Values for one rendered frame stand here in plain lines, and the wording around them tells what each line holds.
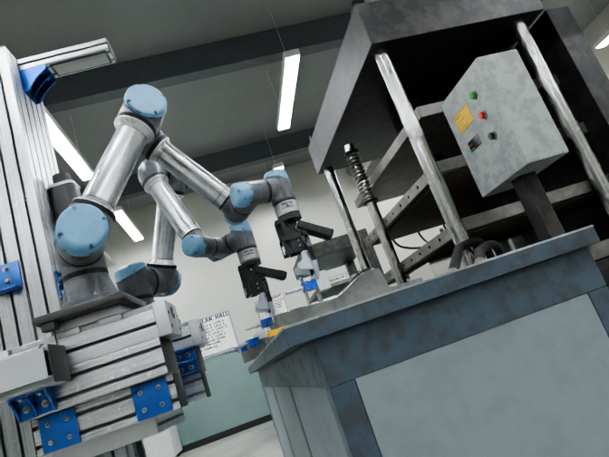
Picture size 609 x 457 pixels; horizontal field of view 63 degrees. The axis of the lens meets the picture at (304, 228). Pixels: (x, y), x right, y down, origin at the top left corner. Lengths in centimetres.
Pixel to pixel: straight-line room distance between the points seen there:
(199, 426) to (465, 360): 803
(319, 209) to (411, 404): 855
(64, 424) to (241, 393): 749
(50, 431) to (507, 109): 160
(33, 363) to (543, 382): 108
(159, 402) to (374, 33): 158
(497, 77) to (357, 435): 127
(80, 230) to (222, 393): 768
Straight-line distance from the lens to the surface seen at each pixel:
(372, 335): 96
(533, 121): 179
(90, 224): 130
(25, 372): 129
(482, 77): 181
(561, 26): 257
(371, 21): 220
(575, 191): 231
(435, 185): 195
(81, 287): 140
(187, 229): 174
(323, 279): 145
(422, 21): 227
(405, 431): 98
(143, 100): 149
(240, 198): 146
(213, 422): 889
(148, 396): 137
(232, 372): 885
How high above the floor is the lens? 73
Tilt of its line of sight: 14 degrees up
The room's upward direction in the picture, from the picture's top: 19 degrees counter-clockwise
